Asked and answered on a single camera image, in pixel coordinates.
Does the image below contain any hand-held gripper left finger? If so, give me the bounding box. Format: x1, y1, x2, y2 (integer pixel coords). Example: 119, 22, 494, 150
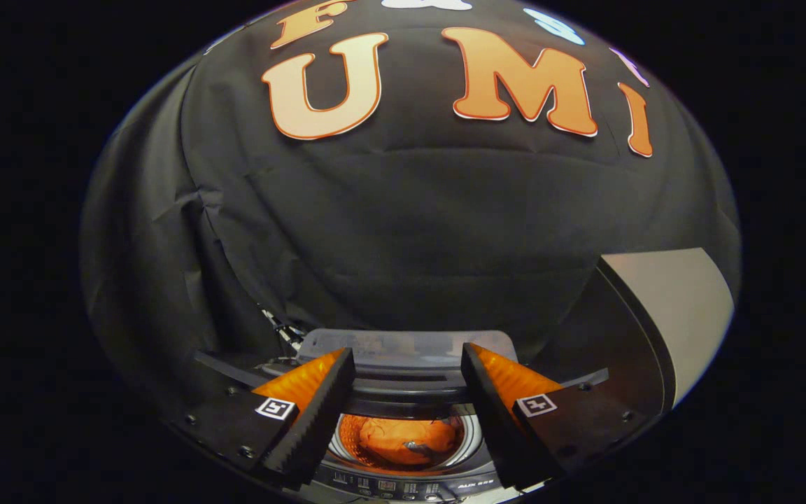
165, 346, 357, 491

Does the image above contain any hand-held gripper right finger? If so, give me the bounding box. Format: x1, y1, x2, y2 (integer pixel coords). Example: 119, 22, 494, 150
460, 342, 656, 492

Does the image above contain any yellow polo shirt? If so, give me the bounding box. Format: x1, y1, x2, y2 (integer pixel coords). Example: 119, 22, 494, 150
358, 416, 467, 468

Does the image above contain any dark washing machine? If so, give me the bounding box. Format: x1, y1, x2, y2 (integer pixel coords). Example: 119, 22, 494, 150
190, 350, 614, 504

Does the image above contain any grey cabinet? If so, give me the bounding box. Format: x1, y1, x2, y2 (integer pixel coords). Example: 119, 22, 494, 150
530, 246, 735, 421

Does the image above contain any black and white cable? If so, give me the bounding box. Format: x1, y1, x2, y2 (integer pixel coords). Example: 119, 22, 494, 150
260, 308, 306, 354

